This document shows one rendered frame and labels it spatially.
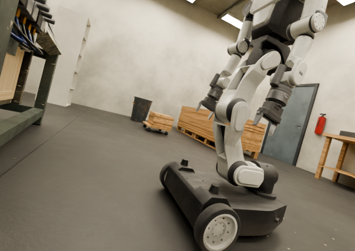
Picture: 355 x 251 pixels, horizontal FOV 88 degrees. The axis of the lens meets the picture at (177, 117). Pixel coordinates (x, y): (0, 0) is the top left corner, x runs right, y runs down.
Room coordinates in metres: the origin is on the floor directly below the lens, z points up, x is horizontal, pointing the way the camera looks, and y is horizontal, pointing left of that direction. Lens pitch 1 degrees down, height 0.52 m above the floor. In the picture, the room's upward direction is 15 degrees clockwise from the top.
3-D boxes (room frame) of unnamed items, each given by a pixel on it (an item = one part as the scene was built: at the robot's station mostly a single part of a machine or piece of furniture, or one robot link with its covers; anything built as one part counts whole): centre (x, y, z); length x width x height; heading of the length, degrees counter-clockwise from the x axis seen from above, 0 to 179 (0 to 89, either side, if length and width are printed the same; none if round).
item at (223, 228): (0.75, -0.28, 0.10); 0.20 x 0.05 x 0.20; 112
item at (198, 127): (4.92, -0.97, 0.39); 2.46 x 1.04 x 0.78; 22
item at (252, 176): (1.10, -0.44, 0.28); 0.21 x 0.20 x 0.13; 112
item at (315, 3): (0.87, -0.47, 1.12); 0.13 x 0.12 x 0.22; 22
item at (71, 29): (4.25, 2.85, 1.03); 0.60 x 0.58 x 2.05; 22
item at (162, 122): (4.05, 0.40, 0.20); 0.61 x 0.51 x 0.40; 22
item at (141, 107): (5.18, 1.07, 0.33); 0.54 x 0.54 x 0.65
